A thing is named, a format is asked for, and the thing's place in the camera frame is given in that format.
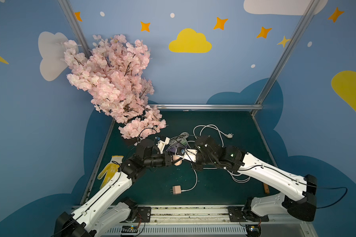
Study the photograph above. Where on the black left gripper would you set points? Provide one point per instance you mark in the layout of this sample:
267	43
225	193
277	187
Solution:
168	158

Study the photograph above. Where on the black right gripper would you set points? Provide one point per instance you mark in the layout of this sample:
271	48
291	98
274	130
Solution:
198	155

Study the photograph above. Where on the purple power strip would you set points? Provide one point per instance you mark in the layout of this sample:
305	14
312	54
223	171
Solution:
176	147

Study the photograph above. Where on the green charger plug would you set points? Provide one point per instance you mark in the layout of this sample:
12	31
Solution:
183	141

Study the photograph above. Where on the pink charger adapter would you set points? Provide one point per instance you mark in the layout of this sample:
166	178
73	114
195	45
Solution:
176	190

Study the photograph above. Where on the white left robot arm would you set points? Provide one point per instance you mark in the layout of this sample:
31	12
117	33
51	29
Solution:
93	218

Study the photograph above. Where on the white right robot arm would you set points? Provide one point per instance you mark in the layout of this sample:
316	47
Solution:
296	195

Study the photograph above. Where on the yellow work glove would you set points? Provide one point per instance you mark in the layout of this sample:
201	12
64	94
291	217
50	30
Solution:
110	170

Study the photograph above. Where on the pink artificial blossom tree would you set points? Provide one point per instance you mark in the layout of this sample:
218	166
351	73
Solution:
112	75

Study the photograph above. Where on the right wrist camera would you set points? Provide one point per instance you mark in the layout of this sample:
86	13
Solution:
189	155

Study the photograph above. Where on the aluminium back frame rail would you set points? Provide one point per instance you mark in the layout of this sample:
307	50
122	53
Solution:
212	107

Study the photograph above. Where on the orange handled garden fork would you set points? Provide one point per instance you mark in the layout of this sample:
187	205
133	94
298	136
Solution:
266	189

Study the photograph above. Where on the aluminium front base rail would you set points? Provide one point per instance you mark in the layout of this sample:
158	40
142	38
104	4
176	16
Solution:
206	221

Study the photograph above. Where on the left aluminium frame post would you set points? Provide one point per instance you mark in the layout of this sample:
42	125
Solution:
74	24

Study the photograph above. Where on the aluminium frame post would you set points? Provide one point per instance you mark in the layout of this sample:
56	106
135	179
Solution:
305	20
74	24

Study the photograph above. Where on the right aluminium frame post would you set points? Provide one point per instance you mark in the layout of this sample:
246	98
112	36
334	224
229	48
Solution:
305	20

